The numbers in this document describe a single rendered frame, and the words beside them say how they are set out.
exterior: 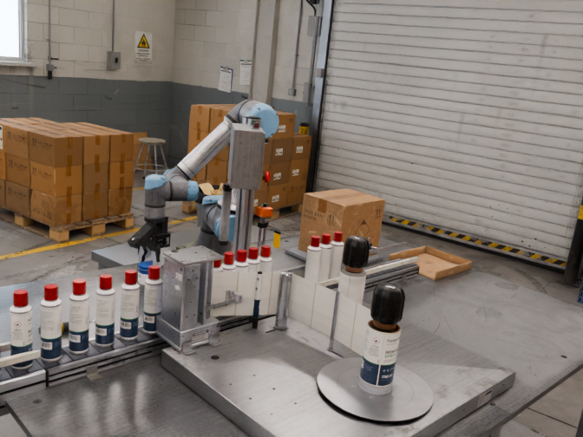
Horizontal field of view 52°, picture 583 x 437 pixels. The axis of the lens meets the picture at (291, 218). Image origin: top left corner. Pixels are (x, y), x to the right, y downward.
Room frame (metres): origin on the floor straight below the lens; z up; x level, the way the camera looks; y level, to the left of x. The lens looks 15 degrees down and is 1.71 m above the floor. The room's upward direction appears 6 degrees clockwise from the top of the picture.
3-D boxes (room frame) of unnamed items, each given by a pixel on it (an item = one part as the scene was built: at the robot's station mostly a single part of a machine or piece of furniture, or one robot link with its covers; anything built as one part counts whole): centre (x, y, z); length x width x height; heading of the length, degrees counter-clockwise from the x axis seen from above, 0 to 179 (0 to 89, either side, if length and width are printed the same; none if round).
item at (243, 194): (2.03, 0.17, 1.16); 0.04 x 0.04 x 0.67; 45
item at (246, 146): (1.95, 0.17, 1.38); 0.17 x 0.10 x 0.19; 10
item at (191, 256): (1.59, 0.27, 1.14); 0.14 x 0.11 x 0.01; 135
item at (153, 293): (1.62, 0.38, 0.98); 0.05 x 0.05 x 0.20
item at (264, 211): (1.99, 0.08, 1.05); 0.10 x 0.04 x 0.33; 45
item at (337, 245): (2.18, -0.19, 0.98); 0.05 x 0.05 x 0.20
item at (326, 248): (2.14, -0.14, 0.98); 0.05 x 0.05 x 0.20
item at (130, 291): (1.56, 0.43, 0.98); 0.05 x 0.05 x 0.20
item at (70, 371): (1.96, 0.03, 0.85); 1.65 x 0.11 x 0.05; 135
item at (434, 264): (2.67, -0.67, 0.85); 0.30 x 0.26 x 0.04; 135
